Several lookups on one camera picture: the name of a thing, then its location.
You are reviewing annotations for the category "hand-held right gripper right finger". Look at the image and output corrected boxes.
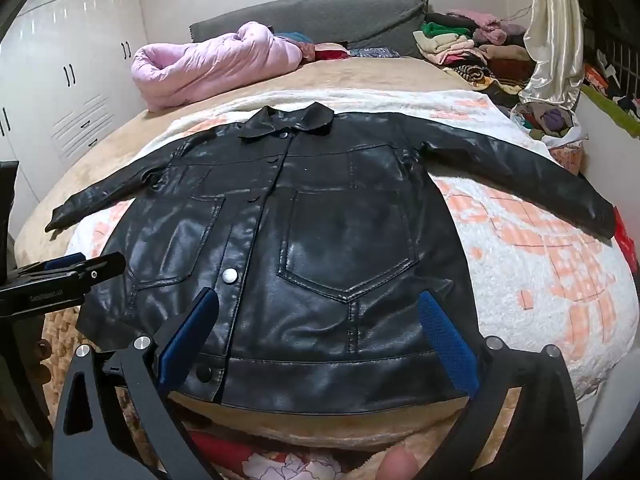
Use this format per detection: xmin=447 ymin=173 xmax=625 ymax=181
xmin=417 ymin=290 xmax=586 ymax=480

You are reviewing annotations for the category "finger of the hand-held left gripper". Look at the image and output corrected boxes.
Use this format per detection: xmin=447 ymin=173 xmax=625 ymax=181
xmin=0 ymin=280 xmax=88 ymax=317
xmin=10 ymin=252 xmax=127 ymax=286

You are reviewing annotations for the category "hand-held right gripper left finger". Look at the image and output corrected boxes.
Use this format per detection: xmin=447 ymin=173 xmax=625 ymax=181
xmin=52 ymin=287 xmax=221 ymax=480

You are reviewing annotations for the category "black leather jacket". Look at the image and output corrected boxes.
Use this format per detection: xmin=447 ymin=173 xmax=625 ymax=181
xmin=45 ymin=101 xmax=617 ymax=416

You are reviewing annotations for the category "white bag of clothes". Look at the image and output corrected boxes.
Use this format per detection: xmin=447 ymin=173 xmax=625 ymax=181
xmin=510 ymin=100 xmax=588 ymax=148

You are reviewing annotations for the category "pile of folded clothes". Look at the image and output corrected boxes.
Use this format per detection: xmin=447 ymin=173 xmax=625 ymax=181
xmin=412 ymin=9 xmax=538 ymax=96

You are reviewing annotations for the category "small heap of colourful clothes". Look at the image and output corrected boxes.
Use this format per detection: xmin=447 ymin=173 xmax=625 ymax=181
xmin=274 ymin=31 xmax=401 ymax=63

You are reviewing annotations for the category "person's right hand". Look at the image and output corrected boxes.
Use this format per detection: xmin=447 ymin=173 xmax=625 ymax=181
xmin=375 ymin=447 xmax=418 ymax=480

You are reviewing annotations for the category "white orange printed blanket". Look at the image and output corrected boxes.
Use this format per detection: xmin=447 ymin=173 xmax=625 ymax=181
xmin=65 ymin=89 xmax=638 ymax=401

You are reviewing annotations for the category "floral red cloth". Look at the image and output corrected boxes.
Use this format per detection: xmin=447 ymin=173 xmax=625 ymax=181
xmin=187 ymin=430 xmax=351 ymax=480

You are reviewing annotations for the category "white glossy wardrobe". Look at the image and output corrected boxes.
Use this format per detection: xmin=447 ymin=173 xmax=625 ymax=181
xmin=0 ymin=0 xmax=151 ymax=211

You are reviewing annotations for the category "pink quilted jacket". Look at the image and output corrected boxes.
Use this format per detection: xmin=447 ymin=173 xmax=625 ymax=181
xmin=131 ymin=21 xmax=306 ymax=112

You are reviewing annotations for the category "green cloth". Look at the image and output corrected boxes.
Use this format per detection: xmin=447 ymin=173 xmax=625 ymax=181
xmin=580 ymin=82 xmax=640 ymax=138

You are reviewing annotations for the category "cream satin curtain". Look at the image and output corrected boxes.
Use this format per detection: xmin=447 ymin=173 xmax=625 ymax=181
xmin=517 ymin=0 xmax=586 ymax=108

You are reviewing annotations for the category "black metal grid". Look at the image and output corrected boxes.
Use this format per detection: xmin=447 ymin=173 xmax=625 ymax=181
xmin=582 ymin=10 xmax=640 ymax=116

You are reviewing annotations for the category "grey padded headboard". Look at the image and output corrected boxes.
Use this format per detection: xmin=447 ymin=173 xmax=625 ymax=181
xmin=189 ymin=0 xmax=431 ymax=58

